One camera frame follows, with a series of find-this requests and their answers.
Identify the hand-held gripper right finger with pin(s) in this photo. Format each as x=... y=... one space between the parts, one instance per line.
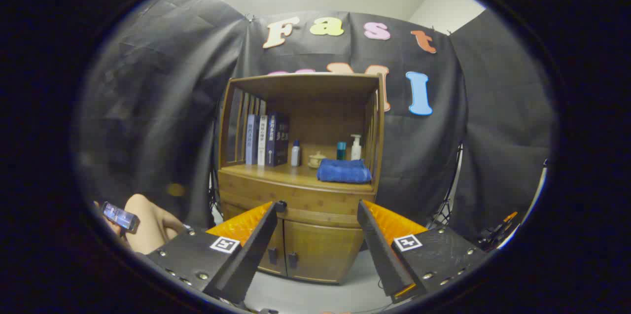
x=384 y=255

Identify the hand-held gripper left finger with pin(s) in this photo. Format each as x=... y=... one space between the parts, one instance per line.
x=246 y=260

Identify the wooden drawer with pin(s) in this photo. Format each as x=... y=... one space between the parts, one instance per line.
x=315 y=198

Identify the smartphone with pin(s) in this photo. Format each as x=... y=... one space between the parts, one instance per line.
x=121 y=217

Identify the wooden cabinet door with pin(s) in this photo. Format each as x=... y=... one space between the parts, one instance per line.
x=325 y=252
x=276 y=250

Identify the wooden countertop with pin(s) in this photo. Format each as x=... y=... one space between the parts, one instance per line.
x=276 y=172

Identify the wooden cabinet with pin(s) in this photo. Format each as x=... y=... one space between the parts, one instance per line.
x=305 y=88

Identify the metal backdrop stand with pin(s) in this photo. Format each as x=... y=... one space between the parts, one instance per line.
x=446 y=195

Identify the folded blue towel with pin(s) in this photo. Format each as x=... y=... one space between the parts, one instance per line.
x=343 y=172

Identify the person's leg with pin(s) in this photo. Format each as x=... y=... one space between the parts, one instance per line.
x=150 y=225

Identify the white pump bottle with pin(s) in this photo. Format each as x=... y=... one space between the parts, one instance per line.
x=356 y=150

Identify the teal bottle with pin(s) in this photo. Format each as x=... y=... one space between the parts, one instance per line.
x=341 y=151

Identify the white bottle with blue cap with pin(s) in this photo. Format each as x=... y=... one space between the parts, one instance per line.
x=295 y=155

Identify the cream lidded teacup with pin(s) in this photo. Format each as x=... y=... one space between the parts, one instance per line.
x=316 y=160

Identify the light blue book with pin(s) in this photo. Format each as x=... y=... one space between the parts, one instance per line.
x=251 y=141

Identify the orange and black tool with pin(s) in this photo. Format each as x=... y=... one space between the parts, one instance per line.
x=500 y=229

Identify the white book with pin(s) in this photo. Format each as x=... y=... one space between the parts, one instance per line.
x=262 y=141

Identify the dark blue book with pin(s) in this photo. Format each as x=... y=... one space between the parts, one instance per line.
x=277 y=139

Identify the black backdrop cloth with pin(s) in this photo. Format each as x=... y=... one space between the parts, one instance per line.
x=157 y=107

